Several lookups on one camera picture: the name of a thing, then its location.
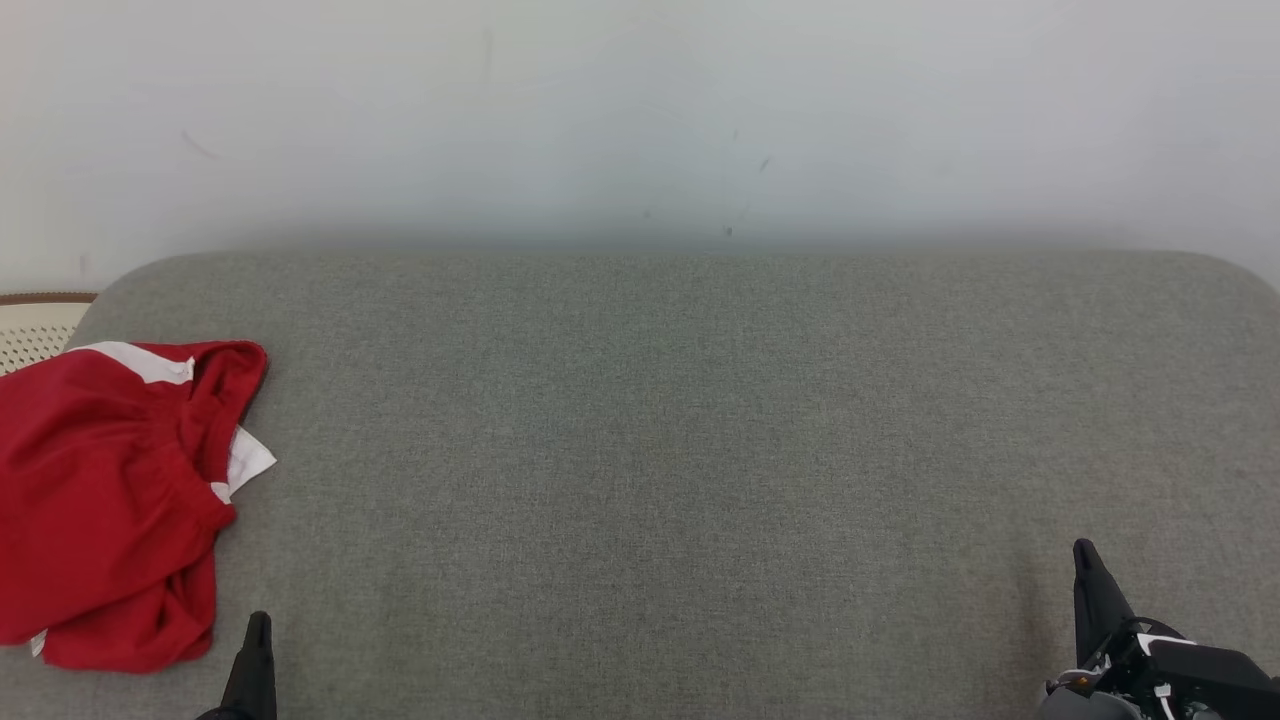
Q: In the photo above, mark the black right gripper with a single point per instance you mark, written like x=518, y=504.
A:
x=1135, y=665

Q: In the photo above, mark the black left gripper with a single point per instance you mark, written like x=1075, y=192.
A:
x=222, y=714

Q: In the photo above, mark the red Bulls basketball jersey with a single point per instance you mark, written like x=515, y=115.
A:
x=100, y=500

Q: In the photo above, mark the cream perforated laundry basket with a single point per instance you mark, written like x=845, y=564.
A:
x=35, y=330

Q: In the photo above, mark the grey fabric sofa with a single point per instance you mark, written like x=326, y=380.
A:
x=660, y=480

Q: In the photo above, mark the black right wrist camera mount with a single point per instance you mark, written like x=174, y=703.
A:
x=1220, y=675

